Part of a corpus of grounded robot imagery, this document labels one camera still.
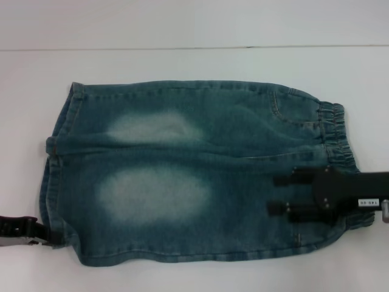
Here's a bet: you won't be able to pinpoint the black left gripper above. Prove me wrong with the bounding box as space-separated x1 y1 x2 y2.
0 215 66 249

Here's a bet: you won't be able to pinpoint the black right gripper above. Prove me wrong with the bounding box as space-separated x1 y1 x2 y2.
267 166 389 223

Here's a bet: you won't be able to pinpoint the blue denim shorts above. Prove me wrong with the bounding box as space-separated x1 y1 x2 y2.
39 79 376 265

